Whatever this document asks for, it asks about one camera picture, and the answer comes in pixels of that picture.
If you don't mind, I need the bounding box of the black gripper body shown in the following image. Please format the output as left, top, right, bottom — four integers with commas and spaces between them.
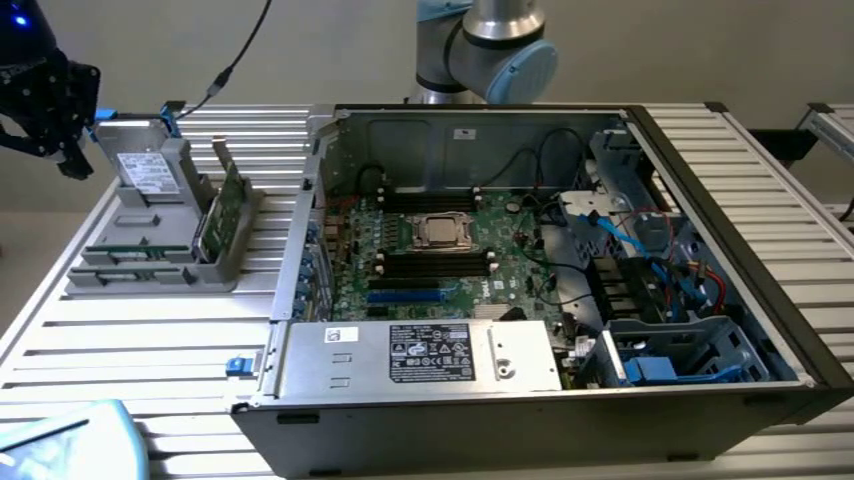
0, 0, 102, 154

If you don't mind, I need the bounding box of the green RAM stick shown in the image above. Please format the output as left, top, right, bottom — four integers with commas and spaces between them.
84, 238, 193, 254

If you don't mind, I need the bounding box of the black RAM slot bank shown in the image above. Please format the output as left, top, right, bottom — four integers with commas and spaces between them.
380, 186, 484, 215
373, 248, 500, 280

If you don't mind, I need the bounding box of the hard disk with blue carrier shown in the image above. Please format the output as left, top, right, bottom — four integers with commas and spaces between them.
84, 107, 186, 197

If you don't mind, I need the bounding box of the grey parts rack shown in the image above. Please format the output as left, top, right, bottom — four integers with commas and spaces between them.
65, 137, 268, 300

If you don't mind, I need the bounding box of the green graphics card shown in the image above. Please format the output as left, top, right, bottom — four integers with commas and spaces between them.
192, 134, 246, 265

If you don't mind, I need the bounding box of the blue case latch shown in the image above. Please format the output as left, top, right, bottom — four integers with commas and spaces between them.
224, 353, 260, 377

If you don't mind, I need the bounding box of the black expansion slot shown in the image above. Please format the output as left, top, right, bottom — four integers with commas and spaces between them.
366, 277, 443, 292

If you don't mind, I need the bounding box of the CPU socket with CPU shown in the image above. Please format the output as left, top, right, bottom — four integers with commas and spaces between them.
404, 212, 479, 252

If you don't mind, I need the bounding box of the blue expansion slot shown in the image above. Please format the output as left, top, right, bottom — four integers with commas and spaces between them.
366, 289, 447, 305

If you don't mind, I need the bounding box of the light blue plastic cover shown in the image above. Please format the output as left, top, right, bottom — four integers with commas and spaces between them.
0, 398, 149, 480

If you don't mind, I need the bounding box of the silver power supply unit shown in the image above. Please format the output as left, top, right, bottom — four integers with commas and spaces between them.
270, 319, 565, 400

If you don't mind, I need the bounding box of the green motherboard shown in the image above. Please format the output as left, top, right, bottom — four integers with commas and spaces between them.
318, 191, 569, 332

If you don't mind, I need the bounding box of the metal drive cage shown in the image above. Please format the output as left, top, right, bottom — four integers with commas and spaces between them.
557, 128, 683, 259

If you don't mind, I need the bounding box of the black open PC case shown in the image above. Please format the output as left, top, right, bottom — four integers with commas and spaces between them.
229, 102, 854, 479

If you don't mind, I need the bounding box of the black fan shroud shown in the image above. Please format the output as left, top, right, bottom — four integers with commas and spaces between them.
584, 256, 669, 322

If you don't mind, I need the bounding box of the grey metal disk bay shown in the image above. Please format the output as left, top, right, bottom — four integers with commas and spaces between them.
601, 314, 796, 389

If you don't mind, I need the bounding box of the metal slat side table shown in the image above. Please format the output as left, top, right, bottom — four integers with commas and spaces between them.
796, 101, 854, 169

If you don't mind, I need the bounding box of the black cable with connector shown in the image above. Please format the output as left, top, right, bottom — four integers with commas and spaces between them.
173, 0, 274, 121

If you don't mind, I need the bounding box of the black looped wire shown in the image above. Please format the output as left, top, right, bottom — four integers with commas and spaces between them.
493, 127, 592, 189

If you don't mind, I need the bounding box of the blue disk wire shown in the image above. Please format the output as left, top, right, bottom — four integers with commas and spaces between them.
580, 212, 713, 306

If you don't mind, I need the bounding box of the red wire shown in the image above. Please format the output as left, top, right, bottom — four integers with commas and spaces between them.
692, 262, 729, 304

